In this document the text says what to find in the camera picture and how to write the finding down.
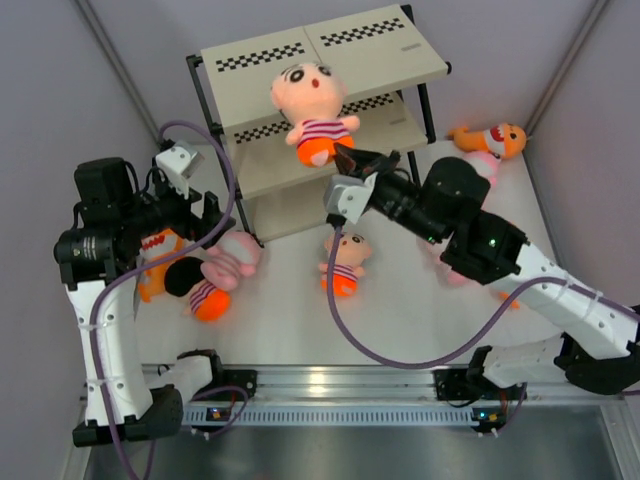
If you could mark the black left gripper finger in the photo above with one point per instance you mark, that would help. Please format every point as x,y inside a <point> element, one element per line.
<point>210,204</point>
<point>210,232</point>

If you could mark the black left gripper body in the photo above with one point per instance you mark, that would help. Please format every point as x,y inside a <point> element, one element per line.
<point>174,214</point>

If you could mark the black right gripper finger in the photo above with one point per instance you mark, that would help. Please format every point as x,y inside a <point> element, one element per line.
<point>349,167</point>
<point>353,154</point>

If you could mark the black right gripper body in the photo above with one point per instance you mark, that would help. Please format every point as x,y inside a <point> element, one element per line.
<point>396,193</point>

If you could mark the black-haired boy doll plush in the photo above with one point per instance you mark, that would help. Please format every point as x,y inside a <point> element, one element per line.
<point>203,300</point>

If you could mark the large boy doll plush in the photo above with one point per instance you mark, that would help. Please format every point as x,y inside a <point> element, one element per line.
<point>311,96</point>

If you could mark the small boy doll plush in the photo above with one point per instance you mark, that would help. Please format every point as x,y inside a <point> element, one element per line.
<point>353,251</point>

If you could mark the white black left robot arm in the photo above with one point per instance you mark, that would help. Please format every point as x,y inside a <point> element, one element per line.
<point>98,259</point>

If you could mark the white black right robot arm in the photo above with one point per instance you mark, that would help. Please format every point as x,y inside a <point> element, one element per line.
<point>597,345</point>

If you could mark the beige black three-tier shelf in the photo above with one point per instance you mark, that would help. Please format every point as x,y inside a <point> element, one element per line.
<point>385,64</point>

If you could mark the pink striped plush left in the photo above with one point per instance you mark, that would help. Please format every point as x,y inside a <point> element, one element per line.
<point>234,257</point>

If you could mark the pink striped plush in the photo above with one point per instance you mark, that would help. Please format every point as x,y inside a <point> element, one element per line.
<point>486,164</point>
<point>444,272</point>
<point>234,257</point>

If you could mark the orange shark plush left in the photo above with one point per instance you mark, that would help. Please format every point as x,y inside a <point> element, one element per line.
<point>154,248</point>

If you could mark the orange shark plush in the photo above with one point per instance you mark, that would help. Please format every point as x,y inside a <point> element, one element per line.
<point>505,298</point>
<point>154,248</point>
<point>504,140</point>

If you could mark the pink striped plush far right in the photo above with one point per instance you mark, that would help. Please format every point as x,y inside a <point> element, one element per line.
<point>486,164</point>

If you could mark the pink striped plush lower right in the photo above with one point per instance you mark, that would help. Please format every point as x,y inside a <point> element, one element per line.
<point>444,272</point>

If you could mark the orange shark plush far right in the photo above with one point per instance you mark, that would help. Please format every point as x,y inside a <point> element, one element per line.
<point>504,140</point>

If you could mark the orange shark plush near right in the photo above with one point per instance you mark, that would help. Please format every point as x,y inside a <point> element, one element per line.
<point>505,298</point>

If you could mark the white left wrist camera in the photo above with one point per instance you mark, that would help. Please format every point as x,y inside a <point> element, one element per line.
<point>179,162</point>

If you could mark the aluminium mounting rail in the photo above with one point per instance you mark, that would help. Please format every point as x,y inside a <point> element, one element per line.
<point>346,383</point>

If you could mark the white slotted cable duct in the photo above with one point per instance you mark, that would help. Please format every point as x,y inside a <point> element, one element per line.
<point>334,415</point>

